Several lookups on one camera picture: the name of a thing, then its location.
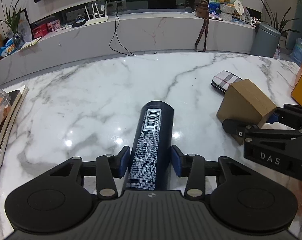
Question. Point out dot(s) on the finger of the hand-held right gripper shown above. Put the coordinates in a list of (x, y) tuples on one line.
[(290, 112), (265, 134)]

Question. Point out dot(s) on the white router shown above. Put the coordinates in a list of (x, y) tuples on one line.
[(97, 21)]

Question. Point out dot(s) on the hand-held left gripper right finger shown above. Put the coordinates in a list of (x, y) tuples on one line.
[(177, 162)]

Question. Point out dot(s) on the green plant with frame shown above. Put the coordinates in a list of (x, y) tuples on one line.
[(12, 17)]

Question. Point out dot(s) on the yellow-green paper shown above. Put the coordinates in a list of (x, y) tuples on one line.
[(31, 43)]

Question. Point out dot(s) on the grey trash bin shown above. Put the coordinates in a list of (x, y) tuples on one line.
[(264, 41)]

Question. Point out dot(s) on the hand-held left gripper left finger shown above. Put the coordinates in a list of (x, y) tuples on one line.
[(124, 162)]

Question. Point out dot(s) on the blue snack bag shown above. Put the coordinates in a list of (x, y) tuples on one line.
[(7, 48)]

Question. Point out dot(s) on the red box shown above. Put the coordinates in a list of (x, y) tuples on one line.
[(40, 32)]

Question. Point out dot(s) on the brown leather bag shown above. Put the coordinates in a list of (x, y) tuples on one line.
[(202, 11)]

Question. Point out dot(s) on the pink box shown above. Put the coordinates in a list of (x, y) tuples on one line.
[(53, 25)]

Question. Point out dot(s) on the black photo frame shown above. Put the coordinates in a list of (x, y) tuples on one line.
[(25, 27)]

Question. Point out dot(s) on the dark blue cylindrical bottle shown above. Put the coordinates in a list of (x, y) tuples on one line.
[(151, 150)]

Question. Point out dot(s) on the brown cardboard box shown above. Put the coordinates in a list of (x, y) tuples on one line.
[(243, 105)]

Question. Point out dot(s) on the black book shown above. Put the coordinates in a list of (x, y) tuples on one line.
[(6, 135)]

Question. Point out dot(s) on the blue tissue box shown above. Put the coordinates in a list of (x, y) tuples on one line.
[(214, 8)]

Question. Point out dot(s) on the plaid glasses case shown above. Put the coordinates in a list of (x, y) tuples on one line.
[(225, 80)]

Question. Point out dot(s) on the pink woven basket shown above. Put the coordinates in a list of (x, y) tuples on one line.
[(277, 52)]

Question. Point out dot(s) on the green potted plant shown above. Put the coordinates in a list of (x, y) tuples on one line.
[(278, 21)]

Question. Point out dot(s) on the patterned round plate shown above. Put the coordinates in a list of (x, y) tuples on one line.
[(246, 15)]

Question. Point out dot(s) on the black flat device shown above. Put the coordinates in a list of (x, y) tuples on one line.
[(78, 24)]

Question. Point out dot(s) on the round white fan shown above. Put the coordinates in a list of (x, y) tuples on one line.
[(238, 7)]

